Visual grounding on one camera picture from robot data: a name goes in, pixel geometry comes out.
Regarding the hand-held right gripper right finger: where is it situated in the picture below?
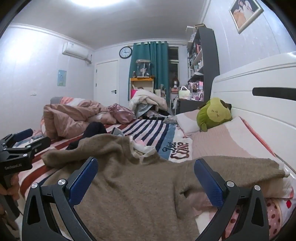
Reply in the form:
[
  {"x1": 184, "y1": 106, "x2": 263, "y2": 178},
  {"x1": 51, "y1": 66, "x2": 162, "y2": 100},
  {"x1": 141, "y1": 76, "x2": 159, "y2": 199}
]
[{"x1": 194, "y1": 159, "x2": 270, "y2": 241}]

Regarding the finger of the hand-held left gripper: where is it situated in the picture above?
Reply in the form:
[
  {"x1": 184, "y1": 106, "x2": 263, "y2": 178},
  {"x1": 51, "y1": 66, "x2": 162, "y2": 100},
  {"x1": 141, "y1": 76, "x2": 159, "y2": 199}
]
[
  {"x1": 3, "y1": 136, "x2": 51, "y2": 161},
  {"x1": 0, "y1": 128, "x2": 34, "y2": 149}
]

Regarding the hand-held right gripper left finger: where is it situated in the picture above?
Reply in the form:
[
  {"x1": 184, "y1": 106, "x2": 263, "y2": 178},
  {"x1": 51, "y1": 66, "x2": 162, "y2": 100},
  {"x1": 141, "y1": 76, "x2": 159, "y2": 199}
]
[{"x1": 21, "y1": 157, "x2": 99, "y2": 241}]

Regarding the dark navy garment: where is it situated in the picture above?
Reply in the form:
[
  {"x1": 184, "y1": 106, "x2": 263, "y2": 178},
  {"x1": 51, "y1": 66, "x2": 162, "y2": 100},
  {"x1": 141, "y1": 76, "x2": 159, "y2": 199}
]
[{"x1": 67, "y1": 122, "x2": 108, "y2": 150}]

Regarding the beige knit sweater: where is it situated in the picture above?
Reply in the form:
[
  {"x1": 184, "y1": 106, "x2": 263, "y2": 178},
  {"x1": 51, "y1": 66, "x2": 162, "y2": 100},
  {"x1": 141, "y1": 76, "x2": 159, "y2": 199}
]
[{"x1": 41, "y1": 133, "x2": 290, "y2": 241}]

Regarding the brown pink clothes pile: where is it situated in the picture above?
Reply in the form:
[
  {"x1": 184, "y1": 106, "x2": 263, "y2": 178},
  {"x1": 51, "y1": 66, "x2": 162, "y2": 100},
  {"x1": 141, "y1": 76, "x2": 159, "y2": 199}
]
[{"x1": 43, "y1": 97, "x2": 116, "y2": 139}]

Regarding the pile of clothes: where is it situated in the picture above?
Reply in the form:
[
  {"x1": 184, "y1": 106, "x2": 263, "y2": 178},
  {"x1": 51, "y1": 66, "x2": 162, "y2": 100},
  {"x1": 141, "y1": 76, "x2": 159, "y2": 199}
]
[{"x1": 129, "y1": 87, "x2": 167, "y2": 118}]

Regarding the person's left hand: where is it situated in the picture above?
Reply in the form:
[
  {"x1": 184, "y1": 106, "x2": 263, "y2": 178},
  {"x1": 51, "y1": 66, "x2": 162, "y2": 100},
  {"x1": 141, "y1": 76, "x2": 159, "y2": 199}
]
[{"x1": 0, "y1": 173, "x2": 20, "y2": 215}]

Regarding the large pink pillow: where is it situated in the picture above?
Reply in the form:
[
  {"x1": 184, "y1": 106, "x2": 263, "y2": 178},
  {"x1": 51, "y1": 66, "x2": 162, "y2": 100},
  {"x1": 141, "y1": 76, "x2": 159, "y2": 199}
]
[{"x1": 192, "y1": 116, "x2": 287, "y2": 172}]

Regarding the small pink pillow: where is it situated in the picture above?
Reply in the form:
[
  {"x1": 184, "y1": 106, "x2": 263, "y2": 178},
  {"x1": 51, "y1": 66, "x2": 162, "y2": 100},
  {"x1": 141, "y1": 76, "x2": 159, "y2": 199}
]
[{"x1": 176, "y1": 110, "x2": 208, "y2": 135}]

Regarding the white collared cloth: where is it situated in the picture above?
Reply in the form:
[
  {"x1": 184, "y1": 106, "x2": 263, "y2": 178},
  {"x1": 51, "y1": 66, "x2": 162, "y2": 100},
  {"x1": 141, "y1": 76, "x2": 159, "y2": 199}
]
[{"x1": 131, "y1": 137, "x2": 158, "y2": 160}]

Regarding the green plush toy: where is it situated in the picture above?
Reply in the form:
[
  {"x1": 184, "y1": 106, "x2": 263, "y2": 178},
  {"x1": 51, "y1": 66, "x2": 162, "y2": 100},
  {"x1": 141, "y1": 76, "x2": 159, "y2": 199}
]
[{"x1": 196, "y1": 97, "x2": 232, "y2": 132}]

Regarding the shiny pink bag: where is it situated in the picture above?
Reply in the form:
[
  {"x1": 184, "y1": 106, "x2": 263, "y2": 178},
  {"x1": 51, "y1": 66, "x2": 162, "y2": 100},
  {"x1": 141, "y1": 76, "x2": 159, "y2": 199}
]
[{"x1": 107, "y1": 103, "x2": 136, "y2": 124}]

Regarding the dark desk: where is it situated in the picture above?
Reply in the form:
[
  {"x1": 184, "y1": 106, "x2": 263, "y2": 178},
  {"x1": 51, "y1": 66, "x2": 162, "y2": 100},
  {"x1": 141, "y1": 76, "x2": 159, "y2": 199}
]
[{"x1": 170, "y1": 91, "x2": 210, "y2": 115}]

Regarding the striped bed sheet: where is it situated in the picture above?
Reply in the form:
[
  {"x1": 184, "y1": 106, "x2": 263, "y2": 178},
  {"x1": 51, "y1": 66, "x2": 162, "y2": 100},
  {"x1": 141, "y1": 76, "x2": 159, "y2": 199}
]
[{"x1": 18, "y1": 109, "x2": 296, "y2": 241}]

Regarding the pink polka-dot cloth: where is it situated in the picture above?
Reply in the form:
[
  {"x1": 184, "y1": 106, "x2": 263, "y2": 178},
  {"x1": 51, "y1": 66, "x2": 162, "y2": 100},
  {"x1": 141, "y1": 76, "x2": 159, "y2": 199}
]
[{"x1": 222, "y1": 197, "x2": 296, "y2": 241}]

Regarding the white headboard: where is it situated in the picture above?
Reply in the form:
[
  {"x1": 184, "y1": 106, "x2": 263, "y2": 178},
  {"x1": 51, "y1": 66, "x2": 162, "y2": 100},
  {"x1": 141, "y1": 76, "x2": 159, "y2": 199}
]
[{"x1": 209, "y1": 53, "x2": 296, "y2": 172}]

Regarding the white door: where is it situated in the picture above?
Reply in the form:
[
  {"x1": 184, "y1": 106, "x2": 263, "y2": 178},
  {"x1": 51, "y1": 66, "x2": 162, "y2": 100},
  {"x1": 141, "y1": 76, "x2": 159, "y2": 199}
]
[{"x1": 94, "y1": 60, "x2": 119, "y2": 102}]

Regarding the white air conditioner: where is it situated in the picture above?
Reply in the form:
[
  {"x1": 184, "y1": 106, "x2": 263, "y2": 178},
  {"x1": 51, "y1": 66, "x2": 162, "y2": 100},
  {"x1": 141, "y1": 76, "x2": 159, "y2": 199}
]
[{"x1": 62, "y1": 42, "x2": 92, "y2": 64}]

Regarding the yellow shelf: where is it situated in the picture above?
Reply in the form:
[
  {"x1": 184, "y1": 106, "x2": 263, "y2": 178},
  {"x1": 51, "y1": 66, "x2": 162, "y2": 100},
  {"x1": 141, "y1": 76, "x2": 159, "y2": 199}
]
[{"x1": 129, "y1": 77, "x2": 155, "y2": 101}]

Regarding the window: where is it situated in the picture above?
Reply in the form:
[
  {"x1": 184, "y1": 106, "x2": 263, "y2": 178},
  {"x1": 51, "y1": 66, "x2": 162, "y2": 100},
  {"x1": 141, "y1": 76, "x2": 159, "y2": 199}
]
[{"x1": 168, "y1": 46, "x2": 179, "y2": 93}]

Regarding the dark bookshelf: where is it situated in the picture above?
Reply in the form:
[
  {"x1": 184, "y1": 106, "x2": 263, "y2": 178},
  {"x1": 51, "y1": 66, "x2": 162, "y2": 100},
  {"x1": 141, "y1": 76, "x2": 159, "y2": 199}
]
[{"x1": 186, "y1": 24, "x2": 220, "y2": 102}]

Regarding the glass display case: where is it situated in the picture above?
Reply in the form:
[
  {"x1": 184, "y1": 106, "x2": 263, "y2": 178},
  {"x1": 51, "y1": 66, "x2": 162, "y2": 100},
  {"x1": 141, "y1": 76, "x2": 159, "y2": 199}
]
[{"x1": 135, "y1": 60, "x2": 152, "y2": 78}]

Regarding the teal curtain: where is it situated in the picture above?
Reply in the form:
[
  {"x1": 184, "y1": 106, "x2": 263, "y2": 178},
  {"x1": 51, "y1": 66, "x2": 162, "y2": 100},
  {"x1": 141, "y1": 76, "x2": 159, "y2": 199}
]
[{"x1": 128, "y1": 41, "x2": 169, "y2": 98}]

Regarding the ceiling light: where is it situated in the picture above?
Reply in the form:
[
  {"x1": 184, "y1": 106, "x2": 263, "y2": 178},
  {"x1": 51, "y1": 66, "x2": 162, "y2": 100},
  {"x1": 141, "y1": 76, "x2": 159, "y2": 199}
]
[{"x1": 69, "y1": 0, "x2": 130, "y2": 10}]

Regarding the framed picture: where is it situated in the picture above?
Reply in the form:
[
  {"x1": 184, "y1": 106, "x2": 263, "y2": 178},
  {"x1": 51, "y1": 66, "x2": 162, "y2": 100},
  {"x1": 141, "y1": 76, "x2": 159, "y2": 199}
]
[{"x1": 229, "y1": 0, "x2": 264, "y2": 34}]

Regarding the small wall poster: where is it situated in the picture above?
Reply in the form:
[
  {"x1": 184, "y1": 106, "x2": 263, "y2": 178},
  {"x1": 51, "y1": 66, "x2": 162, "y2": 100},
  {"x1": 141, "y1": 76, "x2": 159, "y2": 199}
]
[{"x1": 57, "y1": 70, "x2": 67, "y2": 87}]

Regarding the round wall clock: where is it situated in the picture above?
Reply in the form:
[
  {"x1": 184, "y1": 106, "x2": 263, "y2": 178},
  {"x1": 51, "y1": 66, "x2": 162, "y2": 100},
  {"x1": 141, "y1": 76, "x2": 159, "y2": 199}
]
[{"x1": 119, "y1": 46, "x2": 133, "y2": 59}]

